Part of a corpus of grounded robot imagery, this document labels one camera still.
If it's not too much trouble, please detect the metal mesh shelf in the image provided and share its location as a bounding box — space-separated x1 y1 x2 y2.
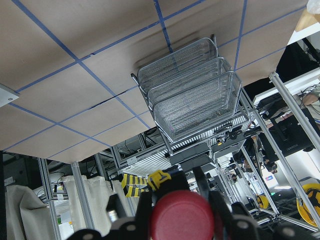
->
130 35 251 156

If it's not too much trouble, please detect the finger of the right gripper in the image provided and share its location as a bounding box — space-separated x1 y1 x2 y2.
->
106 193 125 220
192 166 210 200

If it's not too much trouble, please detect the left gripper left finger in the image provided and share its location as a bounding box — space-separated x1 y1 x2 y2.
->
109 191 152 240

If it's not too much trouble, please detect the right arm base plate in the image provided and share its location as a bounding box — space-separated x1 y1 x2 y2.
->
0 84 19 107

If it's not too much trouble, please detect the red emergency stop button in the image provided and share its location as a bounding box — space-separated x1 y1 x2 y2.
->
146 166 216 240

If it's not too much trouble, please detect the yellow hard hat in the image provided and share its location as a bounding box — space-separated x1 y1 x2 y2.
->
296 183 320 228

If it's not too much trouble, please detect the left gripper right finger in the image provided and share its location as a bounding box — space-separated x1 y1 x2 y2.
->
208 191 260 240

